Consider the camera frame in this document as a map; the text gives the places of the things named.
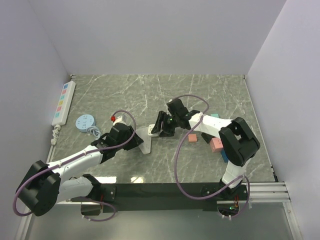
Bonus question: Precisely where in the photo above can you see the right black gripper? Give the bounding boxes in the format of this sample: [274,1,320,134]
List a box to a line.
[151,110,180,138]

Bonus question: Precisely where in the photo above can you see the white square plug adapter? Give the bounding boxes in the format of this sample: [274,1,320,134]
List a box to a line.
[147,124,160,137]

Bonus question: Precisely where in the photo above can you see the round blue power hub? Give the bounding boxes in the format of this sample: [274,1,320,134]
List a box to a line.
[75,114,102,140]

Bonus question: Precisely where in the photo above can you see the salmon usb-c charger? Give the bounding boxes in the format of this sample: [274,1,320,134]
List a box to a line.
[188,133,198,143]

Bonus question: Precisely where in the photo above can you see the black cube socket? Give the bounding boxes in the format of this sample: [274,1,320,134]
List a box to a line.
[201,133,213,144]

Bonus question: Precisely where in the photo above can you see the long white power strip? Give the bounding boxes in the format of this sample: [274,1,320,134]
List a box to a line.
[50,81,76,146]

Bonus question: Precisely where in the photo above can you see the pink cube socket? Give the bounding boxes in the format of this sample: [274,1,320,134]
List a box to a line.
[209,137,224,153]

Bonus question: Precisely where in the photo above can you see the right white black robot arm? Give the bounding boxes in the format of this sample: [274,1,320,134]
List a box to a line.
[149,110,261,200]

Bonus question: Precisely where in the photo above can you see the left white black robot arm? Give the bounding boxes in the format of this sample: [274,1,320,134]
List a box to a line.
[13,131,144,217]

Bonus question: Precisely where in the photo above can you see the blue cube socket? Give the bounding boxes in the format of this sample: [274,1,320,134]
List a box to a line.
[220,149,229,163]

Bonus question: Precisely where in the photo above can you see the black mounting base bar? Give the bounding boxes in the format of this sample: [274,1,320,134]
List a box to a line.
[70,182,250,216]

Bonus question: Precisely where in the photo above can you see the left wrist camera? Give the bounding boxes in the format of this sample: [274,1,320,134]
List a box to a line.
[109,123,133,145]

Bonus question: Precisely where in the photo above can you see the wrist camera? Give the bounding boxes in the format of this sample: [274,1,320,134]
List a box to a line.
[166,98,189,117]
[109,123,133,145]

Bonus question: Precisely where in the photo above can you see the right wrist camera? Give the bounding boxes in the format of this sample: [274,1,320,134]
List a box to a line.
[166,98,189,117]

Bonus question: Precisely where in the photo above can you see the aluminium rail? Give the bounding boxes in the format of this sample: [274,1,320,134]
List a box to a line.
[56,182,291,205]

